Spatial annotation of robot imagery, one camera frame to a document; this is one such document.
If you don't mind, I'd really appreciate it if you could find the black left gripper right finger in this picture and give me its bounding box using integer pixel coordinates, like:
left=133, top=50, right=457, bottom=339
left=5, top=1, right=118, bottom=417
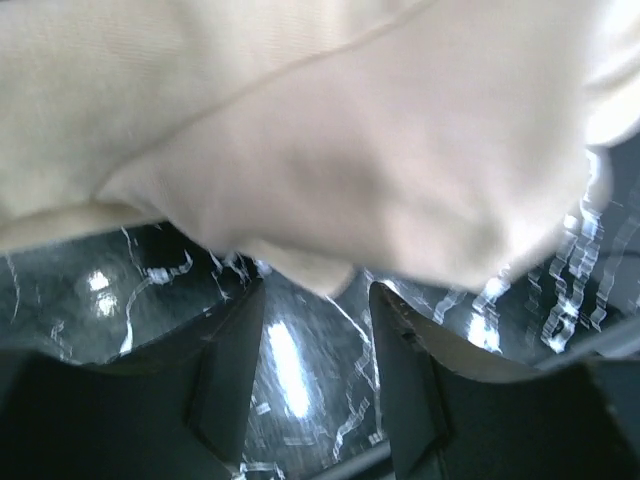
left=369, top=282, right=448, bottom=479

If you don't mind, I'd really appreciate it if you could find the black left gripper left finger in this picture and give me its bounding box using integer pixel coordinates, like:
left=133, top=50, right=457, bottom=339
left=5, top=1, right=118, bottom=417
left=187, top=281, right=266, bottom=465

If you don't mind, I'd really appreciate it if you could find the beige t-shirt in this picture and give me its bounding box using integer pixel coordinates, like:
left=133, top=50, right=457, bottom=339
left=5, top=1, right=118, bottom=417
left=1, top=1, right=639, bottom=295

